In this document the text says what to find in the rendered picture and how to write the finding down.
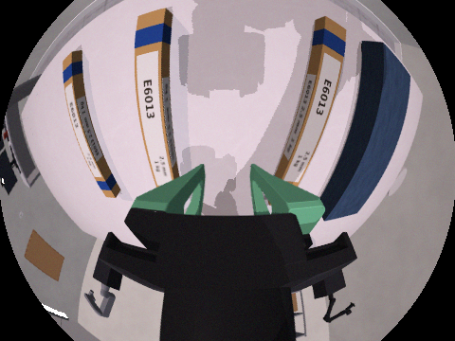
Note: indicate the tan box with white label and blue band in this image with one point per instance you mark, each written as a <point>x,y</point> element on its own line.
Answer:
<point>317,98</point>

